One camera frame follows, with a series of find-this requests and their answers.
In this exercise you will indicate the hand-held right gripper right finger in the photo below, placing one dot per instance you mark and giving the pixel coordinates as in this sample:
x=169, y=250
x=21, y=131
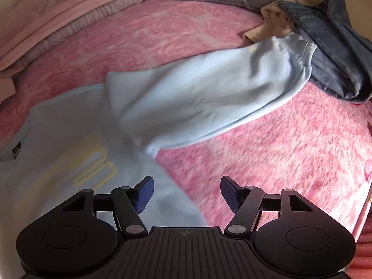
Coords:
x=229, y=194

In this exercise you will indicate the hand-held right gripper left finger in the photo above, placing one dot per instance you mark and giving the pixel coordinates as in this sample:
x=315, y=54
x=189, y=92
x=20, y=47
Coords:
x=145, y=193

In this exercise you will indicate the light blue sweatshirt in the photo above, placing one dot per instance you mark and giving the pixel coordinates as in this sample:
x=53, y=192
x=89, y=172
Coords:
x=189, y=98

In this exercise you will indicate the pink floral blanket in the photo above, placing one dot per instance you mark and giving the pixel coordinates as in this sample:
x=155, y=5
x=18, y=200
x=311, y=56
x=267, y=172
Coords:
x=290, y=151

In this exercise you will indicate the beige garment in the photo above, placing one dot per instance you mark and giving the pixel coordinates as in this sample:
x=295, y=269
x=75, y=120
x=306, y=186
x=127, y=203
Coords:
x=273, y=20

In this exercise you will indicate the unfolded blue denim jeans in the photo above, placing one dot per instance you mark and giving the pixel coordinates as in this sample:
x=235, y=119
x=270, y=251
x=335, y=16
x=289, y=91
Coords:
x=328, y=43

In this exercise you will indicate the striped ruffled pillow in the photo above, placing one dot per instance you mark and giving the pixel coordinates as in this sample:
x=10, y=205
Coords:
x=87, y=20

